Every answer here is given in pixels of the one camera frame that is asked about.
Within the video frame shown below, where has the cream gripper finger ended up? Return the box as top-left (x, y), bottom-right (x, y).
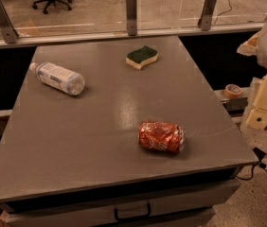
top-left (237, 32), bottom-right (260, 56)

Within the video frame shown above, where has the green and yellow sponge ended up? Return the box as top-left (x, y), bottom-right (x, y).
top-left (126, 45), bottom-right (158, 70)

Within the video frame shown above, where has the roll of tan tape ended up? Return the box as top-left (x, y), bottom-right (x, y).
top-left (224, 84), bottom-right (241, 98)

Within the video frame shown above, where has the crushed red soda can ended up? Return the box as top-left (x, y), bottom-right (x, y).
top-left (138, 121), bottom-right (186, 154)

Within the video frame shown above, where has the grey drawer under table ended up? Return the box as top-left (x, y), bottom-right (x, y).
top-left (1, 179), bottom-right (240, 227)

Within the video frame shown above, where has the clear plastic water bottle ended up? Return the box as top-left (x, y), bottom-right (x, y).
top-left (29, 61), bottom-right (85, 96)

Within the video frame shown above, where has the right metal railing bracket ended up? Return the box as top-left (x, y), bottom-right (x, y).
top-left (198, 0), bottom-right (217, 31)

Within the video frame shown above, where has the metal railing bracket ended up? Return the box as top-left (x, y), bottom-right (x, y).
top-left (0, 0), bottom-right (19, 44)
top-left (198, 0), bottom-right (217, 31)
top-left (126, 0), bottom-right (137, 36)

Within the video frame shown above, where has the middle metal railing bracket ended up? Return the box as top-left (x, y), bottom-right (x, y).
top-left (126, 0), bottom-right (137, 36)

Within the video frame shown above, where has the left metal railing bracket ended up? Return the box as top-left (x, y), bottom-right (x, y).
top-left (0, 0), bottom-right (19, 44)

